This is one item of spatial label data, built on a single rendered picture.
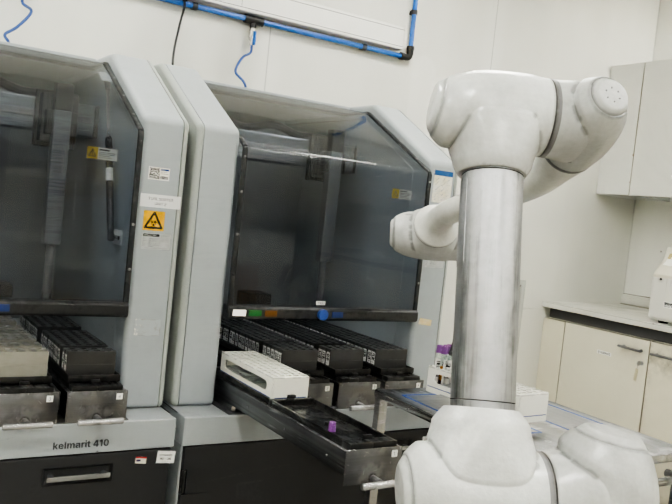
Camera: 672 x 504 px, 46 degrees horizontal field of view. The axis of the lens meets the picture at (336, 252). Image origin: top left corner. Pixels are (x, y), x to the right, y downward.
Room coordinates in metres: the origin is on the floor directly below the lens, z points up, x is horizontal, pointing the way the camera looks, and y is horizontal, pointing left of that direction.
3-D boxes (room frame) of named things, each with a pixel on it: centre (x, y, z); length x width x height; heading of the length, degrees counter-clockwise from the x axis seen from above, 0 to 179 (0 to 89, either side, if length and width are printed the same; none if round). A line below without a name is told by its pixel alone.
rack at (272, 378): (1.95, 0.15, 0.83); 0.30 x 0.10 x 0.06; 32
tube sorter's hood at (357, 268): (2.36, 0.13, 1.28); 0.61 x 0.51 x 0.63; 122
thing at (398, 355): (2.28, -0.19, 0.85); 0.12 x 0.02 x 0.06; 121
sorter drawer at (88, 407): (2.02, 0.67, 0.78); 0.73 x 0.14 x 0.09; 32
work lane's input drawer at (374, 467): (1.80, 0.05, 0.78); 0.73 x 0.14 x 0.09; 32
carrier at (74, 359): (1.82, 0.54, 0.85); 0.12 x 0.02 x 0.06; 123
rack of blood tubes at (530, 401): (1.83, -0.38, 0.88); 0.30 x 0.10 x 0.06; 36
